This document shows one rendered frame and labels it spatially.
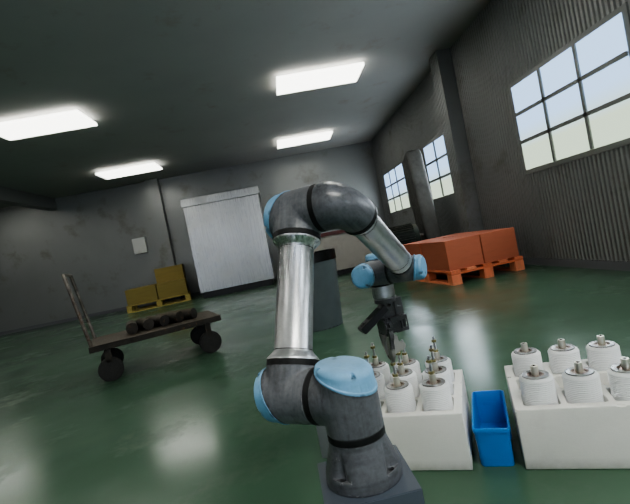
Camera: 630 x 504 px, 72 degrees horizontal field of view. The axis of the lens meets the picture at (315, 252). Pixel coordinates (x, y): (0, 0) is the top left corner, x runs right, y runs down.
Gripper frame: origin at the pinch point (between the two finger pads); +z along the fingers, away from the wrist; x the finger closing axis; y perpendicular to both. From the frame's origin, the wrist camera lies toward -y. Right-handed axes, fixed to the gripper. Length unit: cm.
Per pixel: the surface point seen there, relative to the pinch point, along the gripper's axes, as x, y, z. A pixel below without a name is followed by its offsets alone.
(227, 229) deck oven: 844, 22, -105
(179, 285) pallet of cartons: 907, -104, -3
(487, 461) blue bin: -18.2, 17.3, 33.0
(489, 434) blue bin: -19.6, 18.8, 24.4
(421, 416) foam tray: -10.4, 2.3, 17.0
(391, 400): -2.5, -3.4, 12.7
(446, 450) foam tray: -13.6, 6.8, 28.1
